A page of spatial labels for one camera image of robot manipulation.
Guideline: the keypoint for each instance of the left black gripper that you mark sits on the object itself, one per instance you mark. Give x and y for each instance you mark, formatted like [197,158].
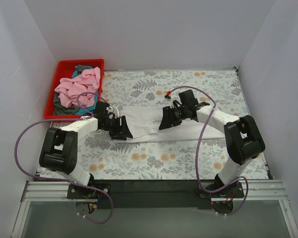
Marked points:
[117,126]

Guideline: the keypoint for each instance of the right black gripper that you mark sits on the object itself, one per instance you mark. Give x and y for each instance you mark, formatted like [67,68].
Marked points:
[173,115]

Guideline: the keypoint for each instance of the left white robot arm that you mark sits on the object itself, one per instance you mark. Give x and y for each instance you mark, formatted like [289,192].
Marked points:
[60,147]

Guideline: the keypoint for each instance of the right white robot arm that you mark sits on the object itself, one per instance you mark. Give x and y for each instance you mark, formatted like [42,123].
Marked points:
[242,136]

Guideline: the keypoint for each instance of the floral table mat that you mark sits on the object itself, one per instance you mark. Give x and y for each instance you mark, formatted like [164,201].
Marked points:
[105,159]

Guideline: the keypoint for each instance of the teal t shirt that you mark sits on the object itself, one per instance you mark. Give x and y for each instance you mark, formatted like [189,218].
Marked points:
[78,70]

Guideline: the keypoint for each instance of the grey t shirt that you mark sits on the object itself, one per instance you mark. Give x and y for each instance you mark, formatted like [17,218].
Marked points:
[60,110]

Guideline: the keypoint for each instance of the pink t shirt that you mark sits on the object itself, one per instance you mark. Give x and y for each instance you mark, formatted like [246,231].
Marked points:
[79,89]

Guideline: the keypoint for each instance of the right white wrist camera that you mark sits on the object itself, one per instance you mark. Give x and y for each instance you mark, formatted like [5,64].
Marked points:
[173,103]

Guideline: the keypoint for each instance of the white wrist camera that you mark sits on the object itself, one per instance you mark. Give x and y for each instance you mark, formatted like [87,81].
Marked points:
[173,103]
[113,112]

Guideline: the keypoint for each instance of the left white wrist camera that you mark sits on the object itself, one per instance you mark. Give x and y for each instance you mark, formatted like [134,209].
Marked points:
[113,112]

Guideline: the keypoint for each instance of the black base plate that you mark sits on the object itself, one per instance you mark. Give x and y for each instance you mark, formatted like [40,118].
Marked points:
[163,193]

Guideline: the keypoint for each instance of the aluminium rail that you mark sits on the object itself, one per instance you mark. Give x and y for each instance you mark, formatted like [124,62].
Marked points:
[259,189]

